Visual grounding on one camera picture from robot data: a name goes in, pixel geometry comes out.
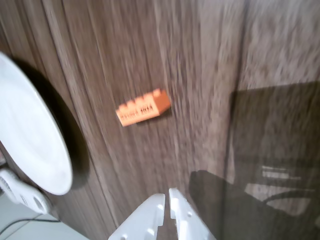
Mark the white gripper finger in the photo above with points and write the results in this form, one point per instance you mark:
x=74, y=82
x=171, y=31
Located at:
x=140, y=220
x=185, y=220

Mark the orange lego block with print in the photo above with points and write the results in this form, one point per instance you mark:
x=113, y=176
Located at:
x=143, y=108

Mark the white round plate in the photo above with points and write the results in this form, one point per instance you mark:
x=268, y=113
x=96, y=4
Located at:
x=30, y=130

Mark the white small fan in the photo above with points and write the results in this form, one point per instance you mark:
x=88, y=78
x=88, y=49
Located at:
x=22, y=192

